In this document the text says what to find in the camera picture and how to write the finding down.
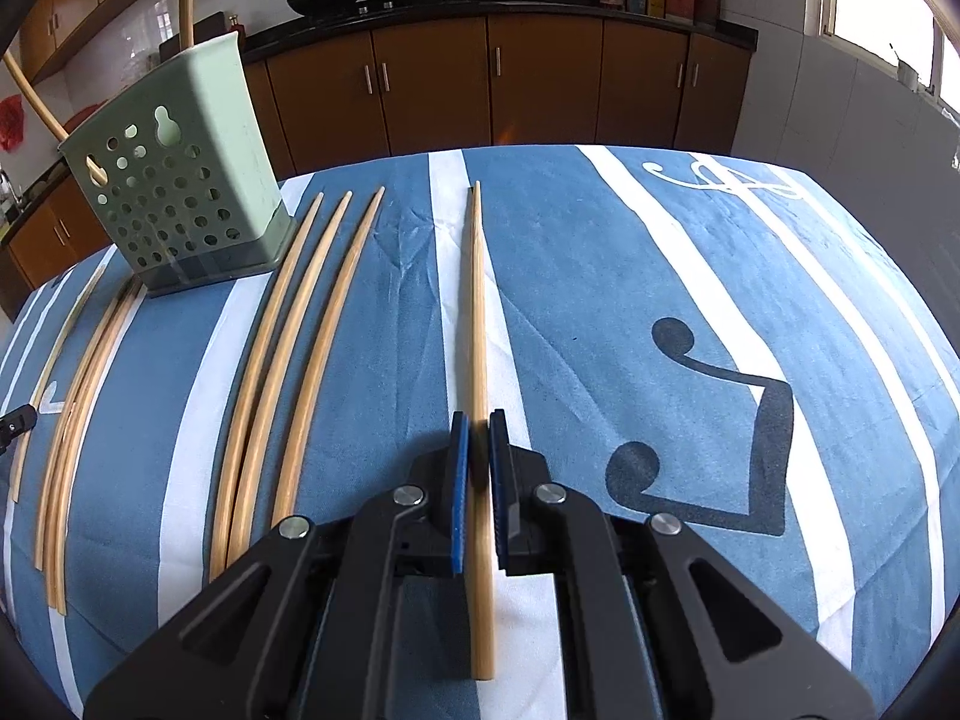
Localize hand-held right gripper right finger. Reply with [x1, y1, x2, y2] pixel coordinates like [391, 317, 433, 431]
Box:
[487, 409, 878, 720]

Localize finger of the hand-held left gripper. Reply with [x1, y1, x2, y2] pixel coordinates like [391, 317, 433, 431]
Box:
[0, 405, 38, 455]

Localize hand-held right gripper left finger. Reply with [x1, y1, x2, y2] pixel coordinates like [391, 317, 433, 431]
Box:
[82, 411, 472, 720]

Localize green perforated utensil holder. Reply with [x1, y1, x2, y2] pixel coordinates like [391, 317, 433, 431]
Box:
[58, 34, 297, 293]

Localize brown side base cabinets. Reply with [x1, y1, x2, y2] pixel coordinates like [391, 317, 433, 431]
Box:
[0, 165, 113, 316]

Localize blue white striped tablecloth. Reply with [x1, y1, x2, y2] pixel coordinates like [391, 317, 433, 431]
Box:
[0, 144, 960, 720]

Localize red plastic bag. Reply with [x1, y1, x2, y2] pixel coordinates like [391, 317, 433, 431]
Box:
[0, 94, 27, 152]

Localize red basin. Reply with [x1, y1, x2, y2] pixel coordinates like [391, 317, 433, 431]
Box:
[66, 101, 113, 137]

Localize brown kitchen base cabinets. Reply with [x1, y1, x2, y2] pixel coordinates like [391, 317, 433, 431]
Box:
[244, 11, 755, 175]

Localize black kitchen countertop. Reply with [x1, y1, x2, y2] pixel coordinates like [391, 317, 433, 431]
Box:
[244, 0, 758, 61]

